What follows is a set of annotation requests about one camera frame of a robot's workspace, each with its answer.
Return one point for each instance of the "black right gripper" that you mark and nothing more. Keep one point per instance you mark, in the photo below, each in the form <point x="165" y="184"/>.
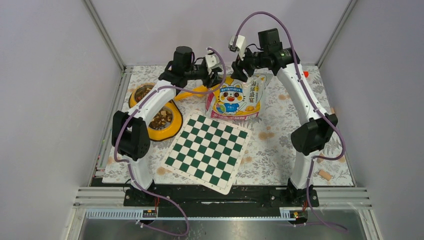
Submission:
<point x="238" y="66"/>

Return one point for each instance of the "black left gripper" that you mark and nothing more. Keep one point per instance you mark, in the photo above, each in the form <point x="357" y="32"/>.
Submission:
<point x="214" y="78"/>

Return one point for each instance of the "yellow plastic scoop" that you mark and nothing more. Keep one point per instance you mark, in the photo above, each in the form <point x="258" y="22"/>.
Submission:
<point x="199" y="91"/>

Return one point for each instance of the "pet food bag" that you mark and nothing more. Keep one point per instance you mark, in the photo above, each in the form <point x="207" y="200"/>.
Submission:
<point x="238" y="100"/>

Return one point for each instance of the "wooden cube near right arm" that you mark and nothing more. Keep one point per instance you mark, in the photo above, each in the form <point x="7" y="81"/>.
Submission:
<point x="320" y="159"/>

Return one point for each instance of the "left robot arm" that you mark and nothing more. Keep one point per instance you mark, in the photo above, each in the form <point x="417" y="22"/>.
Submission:
<point x="130" y="137"/>

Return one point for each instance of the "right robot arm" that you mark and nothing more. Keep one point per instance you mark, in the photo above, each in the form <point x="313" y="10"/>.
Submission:
<point x="316" y="125"/>

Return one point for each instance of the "yellow double pet bowl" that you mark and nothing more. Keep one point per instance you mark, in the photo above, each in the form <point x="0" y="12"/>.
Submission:
<point x="166" y="123"/>

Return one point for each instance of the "green white chessboard mat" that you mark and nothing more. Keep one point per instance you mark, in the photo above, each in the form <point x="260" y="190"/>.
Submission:
<point x="208" y="151"/>

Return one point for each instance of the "wooden cylinder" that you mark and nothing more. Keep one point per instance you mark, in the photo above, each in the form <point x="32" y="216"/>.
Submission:
<point x="325" y="175"/>

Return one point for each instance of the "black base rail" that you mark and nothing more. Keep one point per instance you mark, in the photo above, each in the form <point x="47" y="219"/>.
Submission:
<point x="266" y="195"/>

